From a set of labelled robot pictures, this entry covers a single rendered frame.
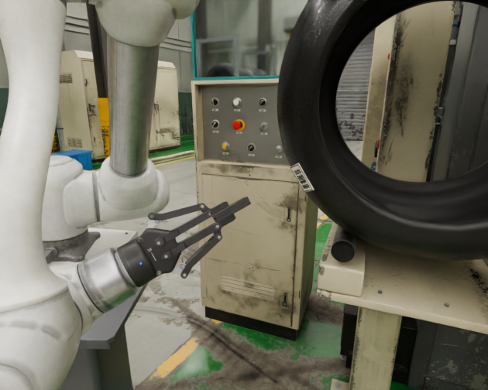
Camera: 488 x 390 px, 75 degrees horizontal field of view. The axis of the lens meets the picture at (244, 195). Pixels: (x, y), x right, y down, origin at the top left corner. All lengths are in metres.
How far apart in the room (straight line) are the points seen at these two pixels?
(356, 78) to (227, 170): 8.77
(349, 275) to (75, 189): 0.73
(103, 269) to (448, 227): 0.56
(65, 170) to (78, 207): 0.11
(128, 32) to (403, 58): 0.66
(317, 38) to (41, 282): 0.53
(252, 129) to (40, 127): 1.08
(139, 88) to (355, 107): 9.47
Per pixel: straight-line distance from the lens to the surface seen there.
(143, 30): 0.66
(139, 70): 0.72
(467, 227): 0.64
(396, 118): 0.97
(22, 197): 0.43
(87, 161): 6.11
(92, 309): 0.55
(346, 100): 10.12
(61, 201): 0.98
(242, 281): 1.67
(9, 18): 0.60
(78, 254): 1.02
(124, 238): 1.12
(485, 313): 0.78
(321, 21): 0.61
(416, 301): 0.75
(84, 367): 1.17
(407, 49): 0.98
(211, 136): 1.55
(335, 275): 0.69
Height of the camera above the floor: 1.19
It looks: 17 degrees down
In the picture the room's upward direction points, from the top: straight up
